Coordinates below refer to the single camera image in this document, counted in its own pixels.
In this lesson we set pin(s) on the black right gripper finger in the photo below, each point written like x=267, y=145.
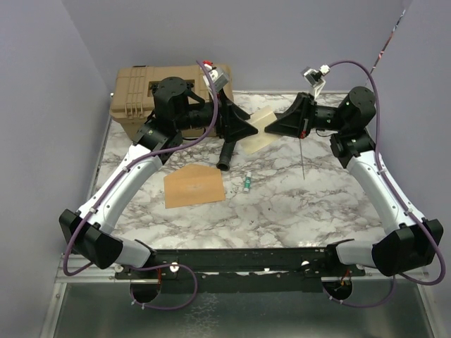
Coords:
x=285, y=127
x=294, y=106

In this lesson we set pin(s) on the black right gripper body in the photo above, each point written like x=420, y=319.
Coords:
x=309, y=115

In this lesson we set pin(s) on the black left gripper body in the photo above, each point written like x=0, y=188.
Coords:
x=225, y=127

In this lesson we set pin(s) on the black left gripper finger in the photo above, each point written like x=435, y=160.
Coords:
x=232, y=110
x=241, y=129

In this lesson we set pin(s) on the beige lined letter paper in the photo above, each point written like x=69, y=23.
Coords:
x=260, y=119

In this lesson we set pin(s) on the green white glue stick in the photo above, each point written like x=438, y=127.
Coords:
x=247, y=182

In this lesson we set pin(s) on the brown paper envelope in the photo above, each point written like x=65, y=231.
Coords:
x=193, y=184

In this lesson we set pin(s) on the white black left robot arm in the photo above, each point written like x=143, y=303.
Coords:
x=180, y=119

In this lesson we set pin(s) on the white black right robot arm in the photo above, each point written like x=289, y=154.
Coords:
x=409, y=236

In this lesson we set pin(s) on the tan plastic tool case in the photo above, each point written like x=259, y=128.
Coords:
x=133, y=100

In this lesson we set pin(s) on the yellow handled long screwdriver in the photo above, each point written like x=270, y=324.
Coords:
x=302, y=158

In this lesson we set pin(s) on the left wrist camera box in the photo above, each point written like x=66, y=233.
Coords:
x=219, y=77

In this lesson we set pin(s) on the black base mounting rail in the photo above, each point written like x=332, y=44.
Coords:
x=242, y=270

